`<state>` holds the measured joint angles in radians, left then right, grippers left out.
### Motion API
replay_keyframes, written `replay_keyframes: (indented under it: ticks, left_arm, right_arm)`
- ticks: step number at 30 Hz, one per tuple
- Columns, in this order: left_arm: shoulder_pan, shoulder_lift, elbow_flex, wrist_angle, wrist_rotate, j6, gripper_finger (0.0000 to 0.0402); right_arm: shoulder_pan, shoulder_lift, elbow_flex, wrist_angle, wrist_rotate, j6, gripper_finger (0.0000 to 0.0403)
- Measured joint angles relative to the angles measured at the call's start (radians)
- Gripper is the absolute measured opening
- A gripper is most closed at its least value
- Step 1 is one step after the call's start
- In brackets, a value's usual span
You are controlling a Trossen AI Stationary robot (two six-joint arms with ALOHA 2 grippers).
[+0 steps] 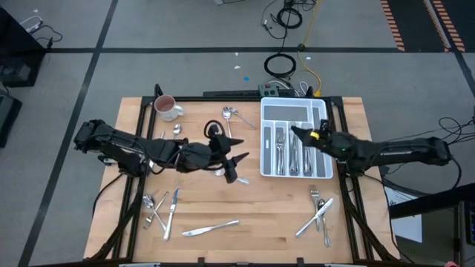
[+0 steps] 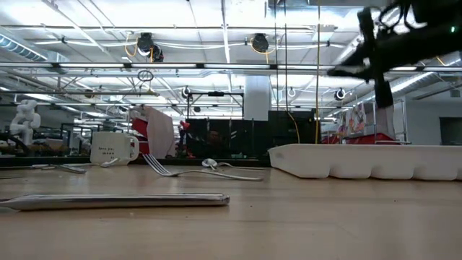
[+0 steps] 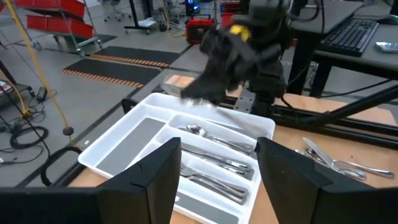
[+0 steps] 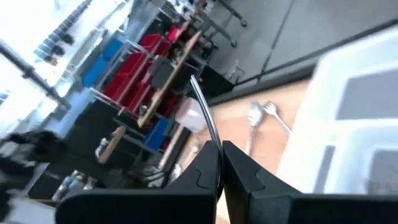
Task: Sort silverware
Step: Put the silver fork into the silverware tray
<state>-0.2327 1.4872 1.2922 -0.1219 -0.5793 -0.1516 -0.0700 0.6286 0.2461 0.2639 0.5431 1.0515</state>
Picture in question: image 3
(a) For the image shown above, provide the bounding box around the silver fork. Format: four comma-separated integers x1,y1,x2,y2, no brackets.
294,148,368,181
186,174,248,205
180,164,249,198

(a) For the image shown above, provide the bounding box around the silver flat device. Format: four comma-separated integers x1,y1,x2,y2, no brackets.
374,41,398,54

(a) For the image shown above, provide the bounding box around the black orange-edged floor mat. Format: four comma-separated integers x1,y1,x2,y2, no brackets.
91,45,182,68
61,58,162,88

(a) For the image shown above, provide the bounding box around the silver spoon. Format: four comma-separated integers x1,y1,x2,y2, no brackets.
178,125,249,150
195,127,256,156
334,159,396,180

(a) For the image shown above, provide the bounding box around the computer with blue light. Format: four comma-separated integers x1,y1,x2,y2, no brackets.
185,0,202,17

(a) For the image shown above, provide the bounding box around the yellow hanging cable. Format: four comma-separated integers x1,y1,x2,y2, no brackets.
4,0,75,137

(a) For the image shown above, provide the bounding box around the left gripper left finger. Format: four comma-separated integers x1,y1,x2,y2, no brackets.
0,136,182,224

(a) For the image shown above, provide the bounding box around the red bin cart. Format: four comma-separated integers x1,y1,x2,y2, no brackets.
14,0,103,58

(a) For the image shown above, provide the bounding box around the red toolbox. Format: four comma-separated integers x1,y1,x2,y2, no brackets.
185,17,216,45

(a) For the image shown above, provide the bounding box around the black power adapter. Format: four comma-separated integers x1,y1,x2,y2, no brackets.
35,86,48,103

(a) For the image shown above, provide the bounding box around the black keyboard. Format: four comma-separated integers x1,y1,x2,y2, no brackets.
319,17,380,58

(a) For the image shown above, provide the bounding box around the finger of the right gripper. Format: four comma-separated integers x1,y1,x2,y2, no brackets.
182,74,228,106

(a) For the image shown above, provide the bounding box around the grey desk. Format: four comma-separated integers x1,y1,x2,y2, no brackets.
290,0,398,97

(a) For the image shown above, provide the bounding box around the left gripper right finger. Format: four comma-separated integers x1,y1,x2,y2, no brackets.
254,136,398,224

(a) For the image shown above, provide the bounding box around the black stand base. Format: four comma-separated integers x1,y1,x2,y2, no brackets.
124,0,160,35

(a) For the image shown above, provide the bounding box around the white cutlery tray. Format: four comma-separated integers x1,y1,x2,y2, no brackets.
77,92,277,224

